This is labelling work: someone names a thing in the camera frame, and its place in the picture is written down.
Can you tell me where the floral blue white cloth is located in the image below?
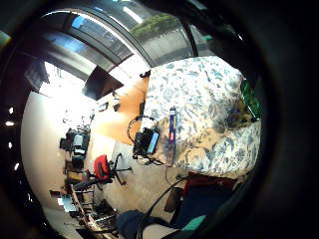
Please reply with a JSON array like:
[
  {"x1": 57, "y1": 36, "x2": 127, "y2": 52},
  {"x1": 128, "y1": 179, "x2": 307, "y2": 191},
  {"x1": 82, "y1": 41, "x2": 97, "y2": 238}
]
[{"x1": 142, "y1": 55, "x2": 262, "y2": 180}]

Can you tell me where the black device with screen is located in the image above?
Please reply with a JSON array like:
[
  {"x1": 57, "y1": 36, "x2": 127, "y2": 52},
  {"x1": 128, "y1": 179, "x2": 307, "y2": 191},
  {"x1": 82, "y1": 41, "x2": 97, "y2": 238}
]
[{"x1": 133, "y1": 127, "x2": 161, "y2": 159}]

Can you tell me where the green hedge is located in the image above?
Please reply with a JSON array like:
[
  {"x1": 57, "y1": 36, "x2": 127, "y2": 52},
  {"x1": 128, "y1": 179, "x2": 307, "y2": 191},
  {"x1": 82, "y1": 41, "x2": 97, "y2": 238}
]
[{"x1": 129, "y1": 13, "x2": 182, "y2": 40}]

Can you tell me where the wooden desk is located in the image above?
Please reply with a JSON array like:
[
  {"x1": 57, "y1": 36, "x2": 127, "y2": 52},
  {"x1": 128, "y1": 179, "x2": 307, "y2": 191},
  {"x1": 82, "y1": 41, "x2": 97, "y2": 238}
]
[{"x1": 91, "y1": 77, "x2": 150, "y2": 146}]

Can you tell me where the black flat monitor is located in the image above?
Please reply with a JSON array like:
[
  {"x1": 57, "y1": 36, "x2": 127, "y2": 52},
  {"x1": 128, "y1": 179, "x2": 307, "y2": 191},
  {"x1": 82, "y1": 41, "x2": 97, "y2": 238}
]
[{"x1": 82, "y1": 65, "x2": 125, "y2": 102}]

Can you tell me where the red office chair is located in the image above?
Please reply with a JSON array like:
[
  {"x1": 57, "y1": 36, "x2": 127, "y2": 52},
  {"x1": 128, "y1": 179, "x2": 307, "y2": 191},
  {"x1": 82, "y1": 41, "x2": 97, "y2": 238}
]
[{"x1": 87, "y1": 152, "x2": 133, "y2": 186}]

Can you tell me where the black equipment cart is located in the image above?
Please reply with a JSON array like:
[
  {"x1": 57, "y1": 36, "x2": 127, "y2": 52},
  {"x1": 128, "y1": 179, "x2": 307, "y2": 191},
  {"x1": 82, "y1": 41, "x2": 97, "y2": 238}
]
[{"x1": 59, "y1": 127, "x2": 92, "y2": 169}]

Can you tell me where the cluttered metal shelf rack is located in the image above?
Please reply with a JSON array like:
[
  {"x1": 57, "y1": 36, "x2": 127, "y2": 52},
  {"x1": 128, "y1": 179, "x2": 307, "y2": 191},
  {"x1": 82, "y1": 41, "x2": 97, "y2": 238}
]
[{"x1": 49, "y1": 183, "x2": 119, "y2": 237}]

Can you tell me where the thin black looped cable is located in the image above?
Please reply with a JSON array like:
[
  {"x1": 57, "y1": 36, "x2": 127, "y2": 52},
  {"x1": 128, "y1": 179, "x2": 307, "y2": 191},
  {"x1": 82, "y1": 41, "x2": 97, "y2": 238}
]
[{"x1": 127, "y1": 115, "x2": 158, "y2": 144}]

